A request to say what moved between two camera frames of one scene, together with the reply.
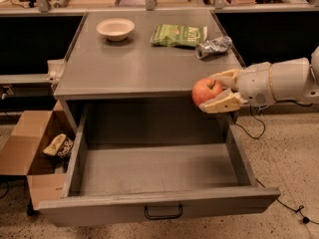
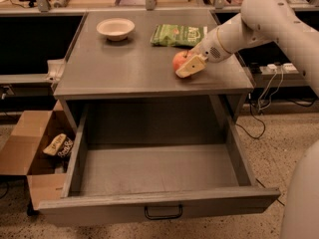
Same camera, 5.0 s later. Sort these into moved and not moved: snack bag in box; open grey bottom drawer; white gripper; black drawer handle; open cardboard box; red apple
Moved: white gripper; red apple
Not moved: open cardboard box; snack bag in box; black drawer handle; open grey bottom drawer
